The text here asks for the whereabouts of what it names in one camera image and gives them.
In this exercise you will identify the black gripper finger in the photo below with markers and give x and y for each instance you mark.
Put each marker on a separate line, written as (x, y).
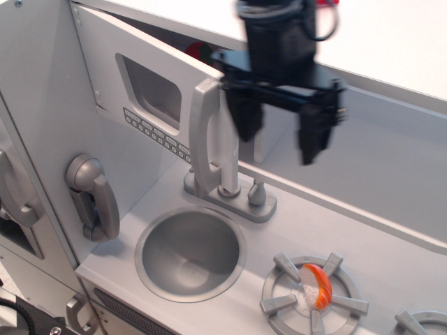
(246, 112)
(315, 126)

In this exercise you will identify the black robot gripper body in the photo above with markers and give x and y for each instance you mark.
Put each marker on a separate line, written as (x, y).
(279, 65)

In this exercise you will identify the grey toy microwave door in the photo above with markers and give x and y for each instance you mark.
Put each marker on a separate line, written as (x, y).
(150, 83)

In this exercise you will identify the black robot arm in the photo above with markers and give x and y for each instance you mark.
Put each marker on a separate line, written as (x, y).
(272, 7)

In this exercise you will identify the red toy chili pepper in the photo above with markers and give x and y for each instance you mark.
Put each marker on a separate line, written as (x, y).
(322, 3)

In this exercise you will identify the red toy strawberry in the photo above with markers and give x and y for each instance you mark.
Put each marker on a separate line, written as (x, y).
(201, 51)

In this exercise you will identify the grey toy faucet set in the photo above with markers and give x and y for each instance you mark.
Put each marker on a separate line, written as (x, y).
(252, 201)

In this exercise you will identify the round steel sink bowl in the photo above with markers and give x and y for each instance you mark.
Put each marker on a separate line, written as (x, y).
(191, 254)

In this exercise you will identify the salmon nigiri sushi toy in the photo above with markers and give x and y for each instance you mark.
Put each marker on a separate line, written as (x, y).
(317, 286)

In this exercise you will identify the grey left stove burner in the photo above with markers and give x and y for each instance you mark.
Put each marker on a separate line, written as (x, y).
(284, 305)

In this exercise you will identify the grey stove burner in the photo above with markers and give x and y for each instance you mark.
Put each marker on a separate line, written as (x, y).
(284, 305)
(422, 322)

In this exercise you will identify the grey right stove burner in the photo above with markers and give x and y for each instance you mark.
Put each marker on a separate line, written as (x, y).
(422, 322)

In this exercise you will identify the dark oven vent grille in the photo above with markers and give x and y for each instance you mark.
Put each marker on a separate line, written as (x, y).
(131, 316)

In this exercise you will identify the grey toy wall phone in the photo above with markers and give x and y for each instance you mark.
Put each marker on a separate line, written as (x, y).
(93, 198)

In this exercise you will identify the grey fridge door handle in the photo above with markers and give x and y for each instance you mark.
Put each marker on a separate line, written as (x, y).
(18, 195)

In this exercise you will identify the grey oven door handle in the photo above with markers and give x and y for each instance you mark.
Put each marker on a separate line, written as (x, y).
(81, 318)

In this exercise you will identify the black bracket with screw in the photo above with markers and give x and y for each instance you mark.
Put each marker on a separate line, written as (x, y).
(30, 320)

